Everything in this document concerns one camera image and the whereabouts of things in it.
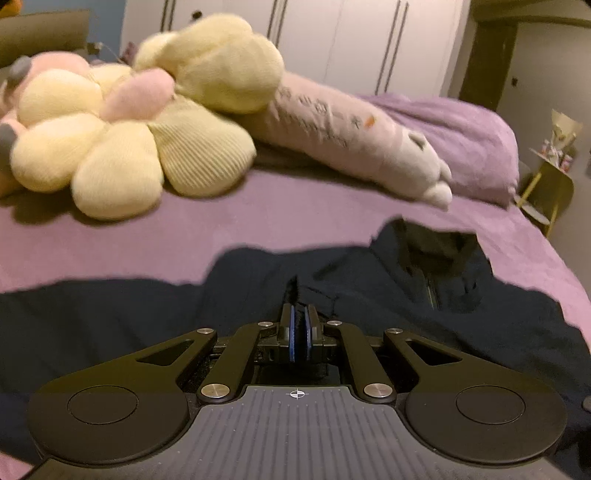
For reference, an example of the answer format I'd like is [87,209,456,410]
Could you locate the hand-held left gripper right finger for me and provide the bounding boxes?
[302,304,483,406]

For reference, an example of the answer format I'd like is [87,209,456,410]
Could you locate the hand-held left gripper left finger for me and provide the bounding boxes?
[110,304,297,406]

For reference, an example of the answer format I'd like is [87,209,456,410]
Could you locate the dark navy garment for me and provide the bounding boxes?
[0,218,591,468]

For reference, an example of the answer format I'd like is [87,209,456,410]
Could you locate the bed with purple sheet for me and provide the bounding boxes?
[0,152,591,480]

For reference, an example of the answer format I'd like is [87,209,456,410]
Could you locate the long pink paw plush pillow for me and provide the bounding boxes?
[239,71,454,212]

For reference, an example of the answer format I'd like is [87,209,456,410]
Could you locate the cream flower plush cushion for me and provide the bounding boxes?
[0,65,257,221]

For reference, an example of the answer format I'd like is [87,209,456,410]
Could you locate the purple pillow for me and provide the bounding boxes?
[355,92,520,208]

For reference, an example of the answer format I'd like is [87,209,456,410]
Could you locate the gold-legged side table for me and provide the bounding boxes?
[514,148,576,239]

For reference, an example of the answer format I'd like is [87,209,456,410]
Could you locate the yellow plush toy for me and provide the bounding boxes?
[133,13,285,115]

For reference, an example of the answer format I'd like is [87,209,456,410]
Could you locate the white wardrobe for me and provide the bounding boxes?
[119,0,472,99]

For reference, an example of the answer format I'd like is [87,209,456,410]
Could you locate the small figurines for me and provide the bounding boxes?
[541,138,574,172]

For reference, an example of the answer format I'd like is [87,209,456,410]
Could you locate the paper-wrapped bouquet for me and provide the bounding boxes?
[549,109,583,154]

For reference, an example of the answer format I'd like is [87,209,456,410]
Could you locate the pink plush with grey tips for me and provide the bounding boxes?
[0,52,90,195]

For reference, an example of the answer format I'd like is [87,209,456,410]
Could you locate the grey padded headboard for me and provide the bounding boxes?
[0,9,92,71]

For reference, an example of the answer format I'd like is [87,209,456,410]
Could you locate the dark wooden door frame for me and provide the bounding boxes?
[458,0,591,112]

